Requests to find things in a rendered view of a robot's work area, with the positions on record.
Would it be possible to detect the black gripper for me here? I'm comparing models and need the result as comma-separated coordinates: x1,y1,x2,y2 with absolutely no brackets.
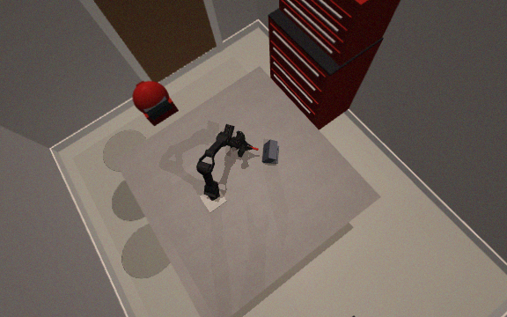
230,137,253,158

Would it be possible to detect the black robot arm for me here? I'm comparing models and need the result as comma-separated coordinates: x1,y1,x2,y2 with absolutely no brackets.
196,124,246,201

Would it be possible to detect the dark grey sloped panel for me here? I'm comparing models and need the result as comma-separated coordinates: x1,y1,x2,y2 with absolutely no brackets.
262,139,279,164

